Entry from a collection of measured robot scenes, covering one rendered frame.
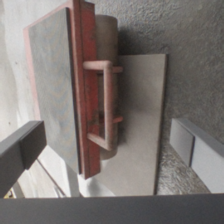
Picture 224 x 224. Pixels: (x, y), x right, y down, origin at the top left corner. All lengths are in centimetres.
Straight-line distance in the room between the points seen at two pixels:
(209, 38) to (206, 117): 11
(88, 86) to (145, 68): 11
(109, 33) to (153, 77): 11
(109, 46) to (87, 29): 6
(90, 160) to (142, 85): 17
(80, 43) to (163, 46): 14
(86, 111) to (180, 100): 16
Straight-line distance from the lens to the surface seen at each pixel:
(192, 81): 28
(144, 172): 39
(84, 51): 27
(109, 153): 37
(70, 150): 33
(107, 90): 22
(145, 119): 33
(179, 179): 35
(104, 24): 32
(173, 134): 16
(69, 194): 65
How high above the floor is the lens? 26
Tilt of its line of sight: 39 degrees down
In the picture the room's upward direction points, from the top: 105 degrees counter-clockwise
